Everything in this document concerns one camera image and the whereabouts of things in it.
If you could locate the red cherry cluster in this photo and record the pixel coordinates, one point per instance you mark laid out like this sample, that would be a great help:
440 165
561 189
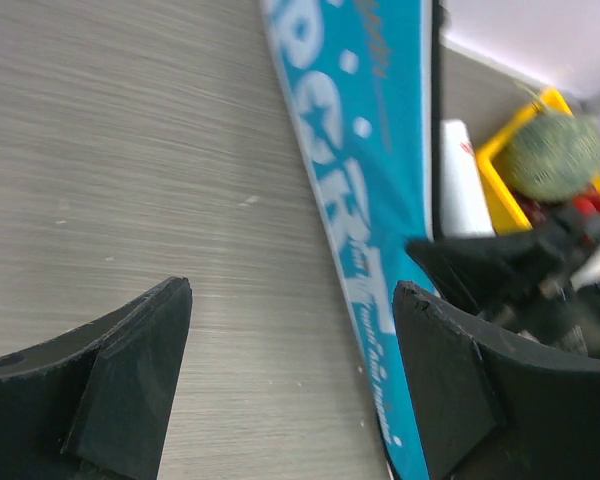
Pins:
588 203

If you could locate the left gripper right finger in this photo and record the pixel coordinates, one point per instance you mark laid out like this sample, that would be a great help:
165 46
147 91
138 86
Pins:
490 404

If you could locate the blue racket bag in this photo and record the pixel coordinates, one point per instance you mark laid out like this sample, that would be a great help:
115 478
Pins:
359 79

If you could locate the green melon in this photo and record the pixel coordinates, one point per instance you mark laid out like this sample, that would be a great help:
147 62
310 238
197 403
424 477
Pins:
554 156

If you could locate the white shuttlecock tube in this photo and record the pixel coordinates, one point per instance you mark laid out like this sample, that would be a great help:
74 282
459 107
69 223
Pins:
464 210

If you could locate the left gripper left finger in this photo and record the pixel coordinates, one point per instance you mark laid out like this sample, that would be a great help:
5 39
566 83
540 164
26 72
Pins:
95 402

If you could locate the yellow plastic tray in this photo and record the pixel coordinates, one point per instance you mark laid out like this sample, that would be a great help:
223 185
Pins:
505 212

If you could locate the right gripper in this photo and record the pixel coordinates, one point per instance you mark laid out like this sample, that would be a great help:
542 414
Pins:
543 283

